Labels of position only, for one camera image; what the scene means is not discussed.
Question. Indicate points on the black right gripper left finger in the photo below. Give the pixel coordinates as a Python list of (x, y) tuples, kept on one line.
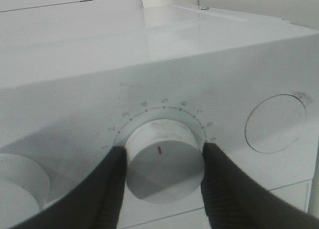
[(94, 204)]

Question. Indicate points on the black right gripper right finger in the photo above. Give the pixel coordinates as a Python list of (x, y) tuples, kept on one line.
[(233, 200)]

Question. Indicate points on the white timer knob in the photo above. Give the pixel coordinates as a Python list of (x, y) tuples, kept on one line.
[(165, 163)]

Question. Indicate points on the round door release button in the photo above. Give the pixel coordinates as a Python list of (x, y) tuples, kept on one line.
[(275, 124)]

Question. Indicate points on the white upper power knob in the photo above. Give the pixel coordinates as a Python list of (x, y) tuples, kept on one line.
[(24, 189)]

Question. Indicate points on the white microwave oven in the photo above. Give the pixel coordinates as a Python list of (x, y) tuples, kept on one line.
[(72, 88)]

